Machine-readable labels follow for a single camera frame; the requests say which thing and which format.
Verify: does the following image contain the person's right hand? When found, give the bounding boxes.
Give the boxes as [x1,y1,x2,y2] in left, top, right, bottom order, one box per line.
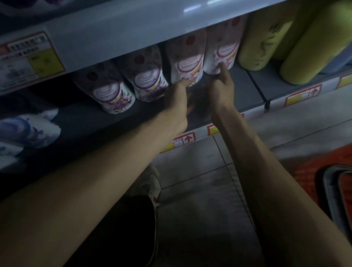
[204,61,246,127]

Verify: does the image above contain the person's left hand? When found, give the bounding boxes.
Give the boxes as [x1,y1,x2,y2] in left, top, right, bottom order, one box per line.
[159,77,198,135]

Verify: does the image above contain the person's left forearm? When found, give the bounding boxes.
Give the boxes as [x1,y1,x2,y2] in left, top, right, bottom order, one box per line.
[0,98,188,267]

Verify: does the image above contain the person's right forearm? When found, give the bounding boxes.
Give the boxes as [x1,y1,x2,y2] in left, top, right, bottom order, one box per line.
[198,110,352,267]

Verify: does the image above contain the pink floral bottle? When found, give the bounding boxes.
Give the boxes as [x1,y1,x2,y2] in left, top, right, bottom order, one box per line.
[69,58,140,117]
[112,40,174,105]
[201,11,247,79]
[160,25,209,88]

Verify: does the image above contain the dark grey shelf board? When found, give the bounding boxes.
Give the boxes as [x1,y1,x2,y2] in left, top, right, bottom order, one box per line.
[244,41,352,121]
[0,36,270,204]

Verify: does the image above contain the yellow-green bottle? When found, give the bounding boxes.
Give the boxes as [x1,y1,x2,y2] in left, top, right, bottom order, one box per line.
[236,0,301,76]
[271,0,326,65]
[278,0,352,92]

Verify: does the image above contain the white shoe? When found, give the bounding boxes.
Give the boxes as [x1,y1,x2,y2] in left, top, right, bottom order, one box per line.
[124,161,165,205]

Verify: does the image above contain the light grey shelf board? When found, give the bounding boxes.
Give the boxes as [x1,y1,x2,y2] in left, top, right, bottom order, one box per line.
[0,0,306,139]

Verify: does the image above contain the black shorts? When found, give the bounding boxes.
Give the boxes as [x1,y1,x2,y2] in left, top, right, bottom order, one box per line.
[61,186,165,267]

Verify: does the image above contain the red shopping basket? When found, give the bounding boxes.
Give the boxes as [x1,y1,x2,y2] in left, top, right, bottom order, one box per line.
[283,130,352,261]

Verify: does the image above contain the large shelf price label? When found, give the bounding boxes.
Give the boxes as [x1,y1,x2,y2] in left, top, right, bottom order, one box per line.
[0,26,71,99]

